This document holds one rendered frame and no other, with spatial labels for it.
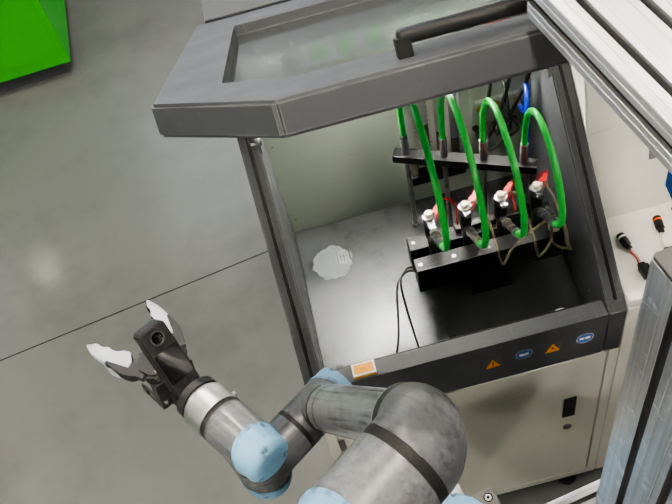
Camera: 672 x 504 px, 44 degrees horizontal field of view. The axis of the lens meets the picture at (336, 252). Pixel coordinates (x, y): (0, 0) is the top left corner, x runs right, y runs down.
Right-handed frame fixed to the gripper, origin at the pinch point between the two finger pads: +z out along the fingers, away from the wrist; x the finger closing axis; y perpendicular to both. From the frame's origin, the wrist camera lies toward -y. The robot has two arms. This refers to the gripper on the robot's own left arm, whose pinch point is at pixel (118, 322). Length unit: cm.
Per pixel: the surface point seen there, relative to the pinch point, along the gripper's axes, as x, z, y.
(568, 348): 77, -41, 51
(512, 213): 89, -15, 34
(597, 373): 85, -45, 66
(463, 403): 59, -26, 67
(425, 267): 67, -8, 39
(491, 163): 90, -8, 24
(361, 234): 75, 20, 53
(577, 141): 95, -24, 12
